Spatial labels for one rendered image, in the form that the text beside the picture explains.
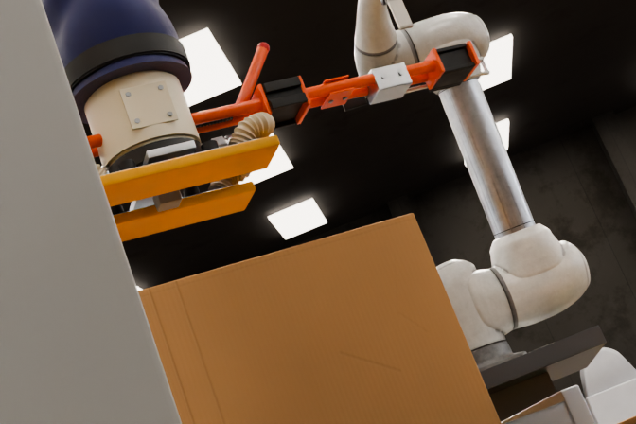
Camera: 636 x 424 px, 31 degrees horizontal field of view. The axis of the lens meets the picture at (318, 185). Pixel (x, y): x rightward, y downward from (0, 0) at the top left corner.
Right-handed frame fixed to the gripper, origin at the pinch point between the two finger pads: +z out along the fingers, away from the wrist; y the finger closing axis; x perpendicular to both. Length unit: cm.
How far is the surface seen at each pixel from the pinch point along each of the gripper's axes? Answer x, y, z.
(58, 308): -95, 111, 70
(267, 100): -37.6, 5.2, 14.7
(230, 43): 189, -628, -316
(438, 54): -1.8, 3.7, 12.8
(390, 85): -13.8, 3.9, 16.7
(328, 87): -25.3, 4.0, 14.4
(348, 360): -47, 23, 65
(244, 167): -47, 9, 27
